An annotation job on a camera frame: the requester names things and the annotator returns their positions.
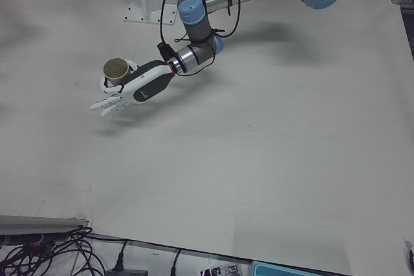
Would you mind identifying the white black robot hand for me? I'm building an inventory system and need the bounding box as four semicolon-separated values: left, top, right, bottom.
90;59;177;118

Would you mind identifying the beige paper cup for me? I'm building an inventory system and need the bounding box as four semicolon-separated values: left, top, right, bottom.
102;57;131;85

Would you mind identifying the black power adapter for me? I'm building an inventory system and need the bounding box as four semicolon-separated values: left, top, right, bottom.
105;268;149;276

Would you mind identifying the black white printed card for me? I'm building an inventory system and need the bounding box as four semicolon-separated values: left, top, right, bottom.
199;264;244;276

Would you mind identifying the teal plastic bin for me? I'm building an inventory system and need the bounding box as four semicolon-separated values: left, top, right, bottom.
250;260;327;276

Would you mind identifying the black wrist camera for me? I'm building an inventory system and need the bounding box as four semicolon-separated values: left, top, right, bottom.
156;42;174;63

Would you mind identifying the aluminium profile post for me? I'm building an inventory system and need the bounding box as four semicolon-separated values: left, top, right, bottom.
0;214;90;235

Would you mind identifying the black power plug cable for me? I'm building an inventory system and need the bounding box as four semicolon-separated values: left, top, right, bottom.
92;235;130;272
170;247;184;275

